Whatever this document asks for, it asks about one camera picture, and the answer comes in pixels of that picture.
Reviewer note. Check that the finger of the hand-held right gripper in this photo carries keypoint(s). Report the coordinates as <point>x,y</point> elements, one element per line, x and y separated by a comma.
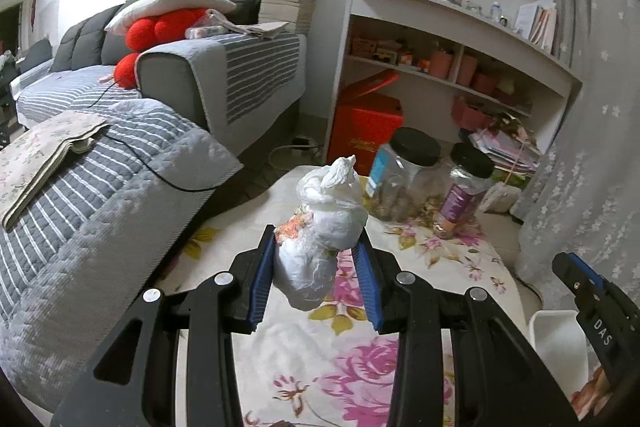
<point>575,269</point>

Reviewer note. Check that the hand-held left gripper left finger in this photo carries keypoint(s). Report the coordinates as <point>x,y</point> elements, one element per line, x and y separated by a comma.
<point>262,279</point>

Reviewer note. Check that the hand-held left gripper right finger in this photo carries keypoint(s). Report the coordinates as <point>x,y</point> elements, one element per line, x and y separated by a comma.
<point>367,282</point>

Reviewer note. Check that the white plastic bin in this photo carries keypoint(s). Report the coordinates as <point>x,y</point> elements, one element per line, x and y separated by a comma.
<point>555,342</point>

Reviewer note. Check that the white plastic bag bundle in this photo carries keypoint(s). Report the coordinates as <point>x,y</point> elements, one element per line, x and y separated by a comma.
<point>325,227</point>

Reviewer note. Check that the floral tablecloth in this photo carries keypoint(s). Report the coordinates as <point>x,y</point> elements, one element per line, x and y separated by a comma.
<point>325,367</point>

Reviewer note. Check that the clear jar with black lid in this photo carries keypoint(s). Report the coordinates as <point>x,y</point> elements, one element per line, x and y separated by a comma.
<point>400,187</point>

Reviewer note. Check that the white sack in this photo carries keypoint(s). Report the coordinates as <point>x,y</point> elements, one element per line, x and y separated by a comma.
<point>500,197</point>

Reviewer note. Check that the purple label jar black lid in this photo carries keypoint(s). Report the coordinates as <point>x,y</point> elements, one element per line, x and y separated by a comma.
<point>460,202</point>

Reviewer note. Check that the pile of papers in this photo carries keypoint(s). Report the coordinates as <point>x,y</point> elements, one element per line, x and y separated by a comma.
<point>505,147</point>

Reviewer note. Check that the red cardboard box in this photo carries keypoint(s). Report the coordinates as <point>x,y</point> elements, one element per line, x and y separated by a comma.
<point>365,132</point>

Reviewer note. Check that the grey striped sofa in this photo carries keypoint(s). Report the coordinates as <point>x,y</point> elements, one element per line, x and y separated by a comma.
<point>125,187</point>

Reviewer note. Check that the white floral lace curtain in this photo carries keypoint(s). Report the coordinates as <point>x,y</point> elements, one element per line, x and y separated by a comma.
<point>590,82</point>

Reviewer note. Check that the pink storage box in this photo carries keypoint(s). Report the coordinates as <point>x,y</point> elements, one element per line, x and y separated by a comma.
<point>465,113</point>

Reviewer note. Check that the tall pink pot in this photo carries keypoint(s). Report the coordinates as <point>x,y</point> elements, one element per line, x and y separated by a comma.
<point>441,64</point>

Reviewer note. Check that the white shelf unit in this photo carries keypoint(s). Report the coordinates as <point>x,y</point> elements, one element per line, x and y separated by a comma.
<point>500,32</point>

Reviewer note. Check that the folded newspaper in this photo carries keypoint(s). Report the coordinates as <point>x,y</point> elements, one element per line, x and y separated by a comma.
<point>260,28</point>

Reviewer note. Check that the folded floral blanket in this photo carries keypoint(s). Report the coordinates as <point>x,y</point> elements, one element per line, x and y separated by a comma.
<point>45,152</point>

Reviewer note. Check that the clear plastic packet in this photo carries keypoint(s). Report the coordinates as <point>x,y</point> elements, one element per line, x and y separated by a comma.
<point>210,27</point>

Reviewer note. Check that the red plush toy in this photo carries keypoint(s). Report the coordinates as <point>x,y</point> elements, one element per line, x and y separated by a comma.
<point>160,32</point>

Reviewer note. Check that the white pillow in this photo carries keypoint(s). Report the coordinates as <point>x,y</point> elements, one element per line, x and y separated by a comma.
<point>170,4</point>

